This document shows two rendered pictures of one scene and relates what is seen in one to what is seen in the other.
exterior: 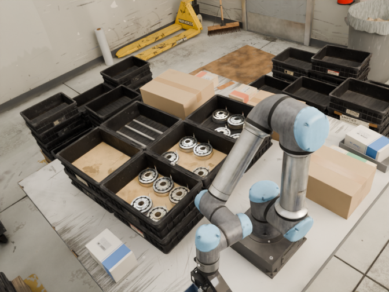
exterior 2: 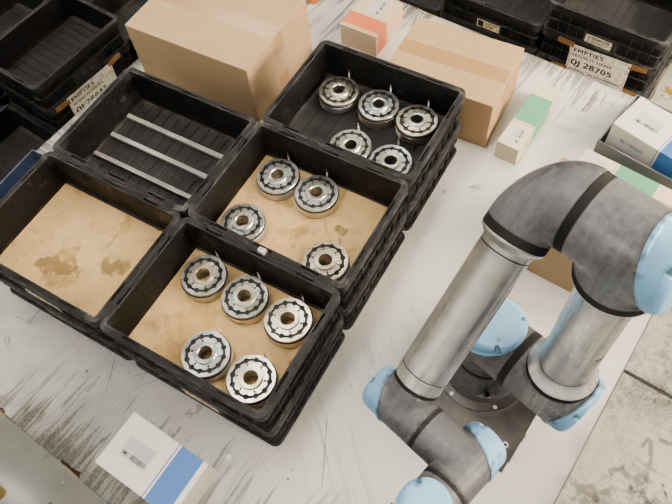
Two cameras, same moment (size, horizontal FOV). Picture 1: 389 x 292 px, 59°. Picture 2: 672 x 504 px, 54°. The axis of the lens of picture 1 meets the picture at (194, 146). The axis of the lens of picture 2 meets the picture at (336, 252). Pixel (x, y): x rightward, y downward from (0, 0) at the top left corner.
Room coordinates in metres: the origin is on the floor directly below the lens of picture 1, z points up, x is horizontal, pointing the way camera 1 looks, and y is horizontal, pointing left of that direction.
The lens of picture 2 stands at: (0.50, 0.11, 2.11)
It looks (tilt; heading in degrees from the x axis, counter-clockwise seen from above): 60 degrees down; 349
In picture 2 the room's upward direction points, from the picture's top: 8 degrees counter-clockwise
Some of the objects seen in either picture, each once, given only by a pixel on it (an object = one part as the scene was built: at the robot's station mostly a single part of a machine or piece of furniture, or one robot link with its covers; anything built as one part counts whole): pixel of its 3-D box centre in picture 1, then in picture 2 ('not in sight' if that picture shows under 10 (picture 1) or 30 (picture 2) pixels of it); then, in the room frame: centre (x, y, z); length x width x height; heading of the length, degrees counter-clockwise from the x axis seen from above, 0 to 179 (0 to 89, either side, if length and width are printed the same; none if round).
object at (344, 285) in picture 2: (193, 148); (298, 201); (1.32, 0.01, 0.92); 0.40 x 0.30 x 0.02; 42
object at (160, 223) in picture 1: (150, 185); (220, 311); (1.12, 0.23, 0.92); 0.40 x 0.30 x 0.02; 42
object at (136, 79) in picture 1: (131, 87); not in sight; (3.06, 0.52, 0.37); 0.40 x 0.30 x 0.45; 127
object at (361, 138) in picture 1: (367, 144); (656, 142); (1.29, -0.91, 0.75); 0.20 x 0.12 x 0.09; 26
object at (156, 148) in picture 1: (194, 156); (300, 213); (1.32, 0.01, 0.87); 0.40 x 0.30 x 0.11; 42
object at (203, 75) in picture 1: (205, 81); not in sight; (2.28, -0.17, 0.74); 0.16 x 0.12 x 0.07; 43
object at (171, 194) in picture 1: (179, 194); (288, 319); (1.09, 0.11, 0.86); 0.10 x 0.10 x 0.01
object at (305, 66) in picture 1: (297, 73); not in sight; (2.83, -1.09, 0.31); 0.40 x 0.30 x 0.34; 37
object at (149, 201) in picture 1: (141, 204); (205, 353); (1.07, 0.29, 0.86); 0.10 x 0.10 x 0.01
